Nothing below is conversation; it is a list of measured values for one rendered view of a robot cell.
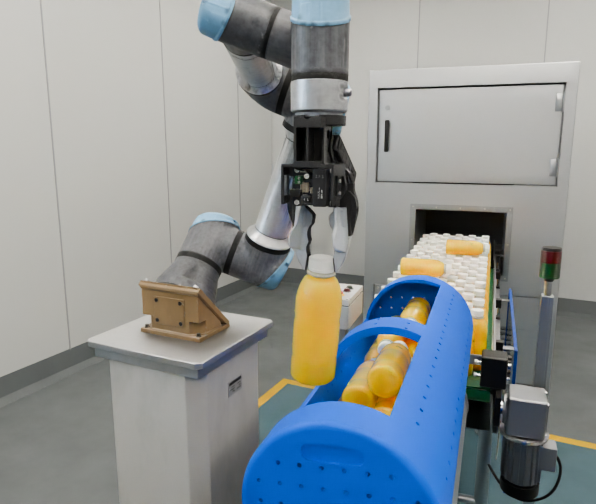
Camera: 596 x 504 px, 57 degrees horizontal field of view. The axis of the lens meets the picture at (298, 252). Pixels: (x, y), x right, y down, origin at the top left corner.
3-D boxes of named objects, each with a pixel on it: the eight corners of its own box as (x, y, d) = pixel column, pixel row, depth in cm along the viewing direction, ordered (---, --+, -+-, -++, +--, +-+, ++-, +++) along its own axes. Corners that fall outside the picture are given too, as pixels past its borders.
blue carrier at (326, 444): (248, 594, 81) (230, 413, 76) (372, 368, 161) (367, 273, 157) (449, 639, 71) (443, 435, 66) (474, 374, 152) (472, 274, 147)
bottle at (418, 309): (436, 311, 151) (429, 329, 135) (416, 324, 153) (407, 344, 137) (421, 291, 151) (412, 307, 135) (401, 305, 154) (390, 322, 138)
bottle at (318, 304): (324, 392, 79) (334, 278, 74) (282, 379, 82) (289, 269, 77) (341, 373, 85) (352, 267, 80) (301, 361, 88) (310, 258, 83)
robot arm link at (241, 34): (249, 51, 125) (213, -44, 76) (294, 68, 125) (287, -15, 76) (232, 100, 126) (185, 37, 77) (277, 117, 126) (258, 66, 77)
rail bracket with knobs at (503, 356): (472, 390, 156) (474, 356, 154) (473, 380, 163) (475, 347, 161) (509, 395, 153) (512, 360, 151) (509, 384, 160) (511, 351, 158)
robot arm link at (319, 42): (350, 1, 74) (353, -18, 66) (348, 85, 76) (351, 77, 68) (292, 1, 75) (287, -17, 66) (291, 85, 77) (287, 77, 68)
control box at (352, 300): (318, 326, 179) (318, 296, 177) (335, 309, 198) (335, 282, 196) (348, 330, 176) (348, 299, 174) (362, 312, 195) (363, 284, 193)
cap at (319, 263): (328, 275, 76) (329, 263, 76) (303, 270, 78) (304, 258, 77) (339, 268, 80) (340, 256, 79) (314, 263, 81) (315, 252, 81)
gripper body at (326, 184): (278, 209, 72) (278, 114, 69) (300, 203, 80) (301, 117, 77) (335, 212, 69) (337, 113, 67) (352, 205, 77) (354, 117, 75)
